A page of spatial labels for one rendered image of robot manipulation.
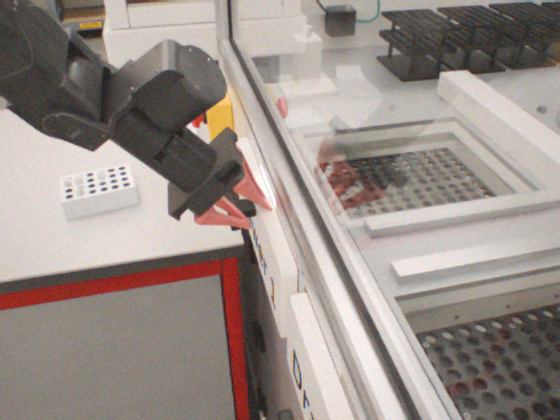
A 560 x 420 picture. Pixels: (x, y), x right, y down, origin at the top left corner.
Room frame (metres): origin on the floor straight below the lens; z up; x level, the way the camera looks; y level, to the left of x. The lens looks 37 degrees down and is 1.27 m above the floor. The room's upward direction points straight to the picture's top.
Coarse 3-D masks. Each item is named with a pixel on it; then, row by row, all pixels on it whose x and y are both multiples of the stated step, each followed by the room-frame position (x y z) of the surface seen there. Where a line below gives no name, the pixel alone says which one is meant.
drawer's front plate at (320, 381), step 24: (288, 312) 0.32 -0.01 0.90; (312, 312) 0.30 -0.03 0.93; (288, 336) 0.32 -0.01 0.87; (312, 336) 0.27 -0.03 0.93; (288, 360) 0.32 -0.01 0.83; (312, 360) 0.24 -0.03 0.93; (312, 384) 0.24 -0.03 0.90; (336, 384) 0.22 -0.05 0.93; (312, 408) 0.23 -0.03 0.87; (336, 408) 0.20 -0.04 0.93
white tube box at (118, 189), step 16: (64, 176) 0.72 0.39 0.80; (96, 176) 0.72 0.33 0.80; (112, 176) 0.73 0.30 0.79; (128, 176) 0.72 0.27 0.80; (64, 192) 0.67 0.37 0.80; (96, 192) 0.67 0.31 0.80; (112, 192) 0.67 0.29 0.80; (128, 192) 0.68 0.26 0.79; (64, 208) 0.64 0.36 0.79; (80, 208) 0.65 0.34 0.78; (96, 208) 0.66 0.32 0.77; (112, 208) 0.67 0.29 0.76
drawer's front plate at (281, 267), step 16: (240, 144) 0.61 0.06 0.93; (256, 160) 0.57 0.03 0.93; (256, 176) 0.52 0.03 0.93; (256, 208) 0.48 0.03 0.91; (256, 224) 0.48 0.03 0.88; (272, 224) 0.43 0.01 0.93; (272, 240) 0.40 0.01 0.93; (272, 256) 0.39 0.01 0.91; (288, 256) 0.37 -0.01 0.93; (272, 272) 0.39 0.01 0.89; (288, 272) 0.35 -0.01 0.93; (288, 288) 0.35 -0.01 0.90; (272, 304) 0.39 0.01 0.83
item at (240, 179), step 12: (240, 168) 0.43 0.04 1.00; (216, 180) 0.41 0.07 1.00; (228, 180) 0.42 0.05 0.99; (240, 180) 0.42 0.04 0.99; (252, 180) 0.46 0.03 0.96; (204, 192) 0.41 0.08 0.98; (216, 192) 0.41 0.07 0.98; (240, 192) 0.42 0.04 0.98; (252, 192) 0.43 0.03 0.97; (192, 204) 0.41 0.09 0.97; (204, 204) 0.41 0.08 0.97; (264, 204) 0.44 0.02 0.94
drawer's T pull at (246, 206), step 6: (228, 192) 0.51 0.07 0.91; (228, 198) 0.50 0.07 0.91; (234, 204) 0.49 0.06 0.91; (240, 204) 0.49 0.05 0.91; (246, 204) 0.49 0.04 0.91; (252, 204) 0.49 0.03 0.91; (240, 210) 0.47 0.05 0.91; (246, 210) 0.47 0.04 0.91; (252, 210) 0.48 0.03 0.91; (246, 216) 0.47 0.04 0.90; (252, 216) 0.47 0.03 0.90; (234, 228) 0.45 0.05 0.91; (240, 228) 0.45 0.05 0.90
